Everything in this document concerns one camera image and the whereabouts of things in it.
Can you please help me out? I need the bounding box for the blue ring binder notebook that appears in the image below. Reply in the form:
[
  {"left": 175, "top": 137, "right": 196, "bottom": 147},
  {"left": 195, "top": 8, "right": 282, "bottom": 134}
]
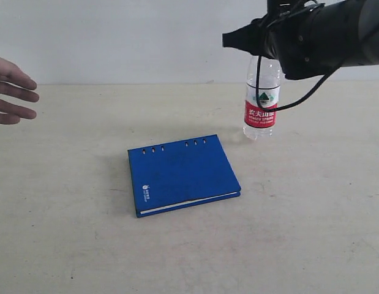
[{"left": 127, "top": 134, "right": 241, "bottom": 217}]

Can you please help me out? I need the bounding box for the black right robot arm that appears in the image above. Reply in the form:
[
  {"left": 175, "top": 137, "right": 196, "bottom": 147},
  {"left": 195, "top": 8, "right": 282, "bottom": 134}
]
[{"left": 222, "top": 0, "right": 379, "bottom": 80}]

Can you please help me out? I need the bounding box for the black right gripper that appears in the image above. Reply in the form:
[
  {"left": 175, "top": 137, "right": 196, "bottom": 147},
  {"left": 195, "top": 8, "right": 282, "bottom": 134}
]
[{"left": 222, "top": 1, "right": 345, "bottom": 80}]

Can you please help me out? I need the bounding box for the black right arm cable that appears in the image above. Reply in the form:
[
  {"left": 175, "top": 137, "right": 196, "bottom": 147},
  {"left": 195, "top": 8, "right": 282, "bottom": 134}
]
[{"left": 252, "top": 0, "right": 379, "bottom": 112}]

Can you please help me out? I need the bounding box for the clear plastic water bottle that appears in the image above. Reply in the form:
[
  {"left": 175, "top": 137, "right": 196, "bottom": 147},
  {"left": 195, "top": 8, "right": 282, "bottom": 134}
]
[{"left": 243, "top": 56, "right": 282, "bottom": 140}]

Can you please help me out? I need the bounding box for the person's bare hand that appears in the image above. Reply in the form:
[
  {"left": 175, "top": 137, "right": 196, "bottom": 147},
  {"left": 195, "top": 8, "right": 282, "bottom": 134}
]
[{"left": 0, "top": 57, "right": 40, "bottom": 125}]

